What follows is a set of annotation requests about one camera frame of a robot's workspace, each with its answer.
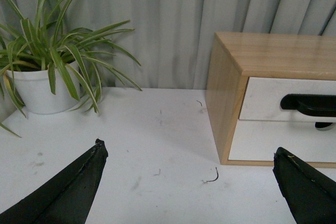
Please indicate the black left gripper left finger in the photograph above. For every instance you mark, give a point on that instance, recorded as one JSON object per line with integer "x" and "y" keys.
{"x": 68, "y": 196}

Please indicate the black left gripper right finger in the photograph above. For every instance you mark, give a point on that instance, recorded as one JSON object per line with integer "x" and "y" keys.
{"x": 310, "y": 194}

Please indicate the white drawer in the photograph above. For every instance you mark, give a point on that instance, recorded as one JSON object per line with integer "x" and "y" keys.
{"x": 259, "y": 140}
{"x": 263, "y": 96}

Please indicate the wooden drawer cabinet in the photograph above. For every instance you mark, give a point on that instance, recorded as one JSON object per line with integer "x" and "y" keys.
{"x": 236, "y": 57}

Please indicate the white plant pot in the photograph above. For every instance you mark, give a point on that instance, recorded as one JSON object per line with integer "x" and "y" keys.
{"x": 34, "y": 90}

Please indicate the green spider plant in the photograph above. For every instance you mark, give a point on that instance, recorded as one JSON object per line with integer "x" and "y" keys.
{"x": 42, "y": 43}

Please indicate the grey curtain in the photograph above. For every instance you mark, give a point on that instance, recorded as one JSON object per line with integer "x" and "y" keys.
{"x": 170, "y": 41}

